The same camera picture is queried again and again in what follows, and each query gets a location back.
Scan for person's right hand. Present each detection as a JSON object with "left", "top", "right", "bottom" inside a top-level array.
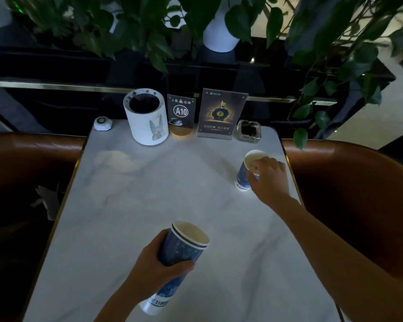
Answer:
[{"left": 247, "top": 157, "right": 290, "bottom": 207}]

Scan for person's left hand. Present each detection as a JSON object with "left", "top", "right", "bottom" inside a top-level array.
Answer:
[{"left": 126, "top": 229, "right": 196, "bottom": 300}]

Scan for single blue paper cup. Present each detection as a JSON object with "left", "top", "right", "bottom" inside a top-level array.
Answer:
[{"left": 235, "top": 150, "right": 268, "bottom": 192}]

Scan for nested blue paper cups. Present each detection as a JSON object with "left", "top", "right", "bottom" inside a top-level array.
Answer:
[{"left": 139, "top": 220, "right": 210, "bottom": 316}]

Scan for person's left forearm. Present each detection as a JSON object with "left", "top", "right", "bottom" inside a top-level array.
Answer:
[{"left": 94, "top": 286, "right": 156, "bottom": 322}]

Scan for person's right forearm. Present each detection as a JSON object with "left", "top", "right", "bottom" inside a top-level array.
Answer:
[{"left": 264, "top": 194, "right": 403, "bottom": 322}]

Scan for square glass ashtray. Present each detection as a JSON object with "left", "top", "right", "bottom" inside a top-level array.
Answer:
[{"left": 236, "top": 119, "right": 262, "bottom": 144}]

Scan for clear acrylic advert stand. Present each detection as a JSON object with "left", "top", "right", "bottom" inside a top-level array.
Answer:
[{"left": 197, "top": 88, "right": 249, "bottom": 141}]

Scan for round wooden sign base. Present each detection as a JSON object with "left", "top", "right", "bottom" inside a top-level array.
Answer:
[{"left": 169, "top": 125, "right": 195, "bottom": 140}]

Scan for black table number sign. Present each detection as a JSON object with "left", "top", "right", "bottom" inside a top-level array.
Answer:
[{"left": 167, "top": 94, "right": 196, "bottom": 130}]

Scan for brown leather seat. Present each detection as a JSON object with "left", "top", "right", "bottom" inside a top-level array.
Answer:
[
  {"left": 0, "top": 132, "right": 87, "bottom": 322},
  {"left": 281, "top": 139, "right": 403, "bottom": 292}
]

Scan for white rabbit print canister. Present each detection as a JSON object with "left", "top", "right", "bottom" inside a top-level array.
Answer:
[{"left": 123, "top": 88, "right": 169, "bottom": 145}]

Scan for white plant vase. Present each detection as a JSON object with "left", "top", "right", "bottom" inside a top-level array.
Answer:
[{"left": 202, "top": 0, "right": 240, "bottom": 53}]

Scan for crumpled white paper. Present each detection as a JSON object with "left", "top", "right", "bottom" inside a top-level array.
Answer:
[{"left": 30, "top": 186, "right": 63, "bottom": 222}]

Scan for white hexagonal call button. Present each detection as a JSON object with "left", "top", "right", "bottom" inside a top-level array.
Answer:
[{"left": 94, "top": 116, "right": 113, "bottom": 132}]

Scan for green leafy plant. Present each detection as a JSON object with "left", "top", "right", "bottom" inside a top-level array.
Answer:
[
  {"left": 224, "top": 0, "right": 403, "bottom": 150},
  {"left": 3, "top": 0, "right": 202, "bottom": 74}
]

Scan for gold metal rail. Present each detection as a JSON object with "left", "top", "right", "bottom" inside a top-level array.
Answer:
[{"left": 0, "top": 80, "right": 338, "bottom": 106}]

